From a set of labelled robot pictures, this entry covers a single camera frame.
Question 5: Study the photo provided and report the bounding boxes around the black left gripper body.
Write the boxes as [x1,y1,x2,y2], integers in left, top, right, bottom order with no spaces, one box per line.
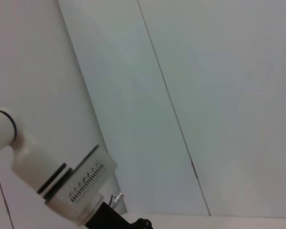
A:
[85,202,154,229]

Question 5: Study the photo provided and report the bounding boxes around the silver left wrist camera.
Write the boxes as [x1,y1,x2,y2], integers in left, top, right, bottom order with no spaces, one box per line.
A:
[67,145,118,204]

